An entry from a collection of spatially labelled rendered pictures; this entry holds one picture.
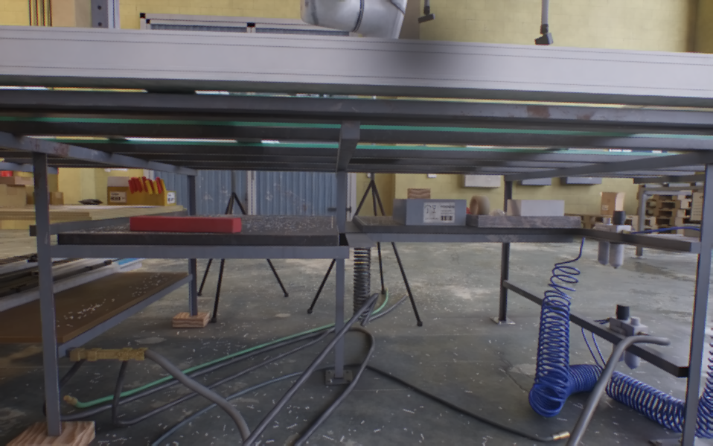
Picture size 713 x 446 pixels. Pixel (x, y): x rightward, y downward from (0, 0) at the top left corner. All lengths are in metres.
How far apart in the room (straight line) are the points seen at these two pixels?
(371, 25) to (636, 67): 0.52
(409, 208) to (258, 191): 6.01
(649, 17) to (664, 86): 9.52
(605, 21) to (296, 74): 9.26
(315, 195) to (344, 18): 6.29
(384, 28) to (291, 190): 6.31
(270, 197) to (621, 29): 7.87
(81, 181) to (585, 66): 7.91
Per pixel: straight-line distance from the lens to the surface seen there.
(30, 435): 1.40
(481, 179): 7.55
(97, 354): 1.28
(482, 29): 8.40
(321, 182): 7.09
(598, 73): 0.73
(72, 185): 8.19
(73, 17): 8.68
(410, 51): 0.61
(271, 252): 0.97
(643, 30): 10.14
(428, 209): 1.37
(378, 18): 0.92
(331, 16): 0.89
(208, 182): 7.47
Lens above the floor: 0.69
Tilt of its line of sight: 4 degrees down
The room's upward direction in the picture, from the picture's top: 1 degrees clockwise
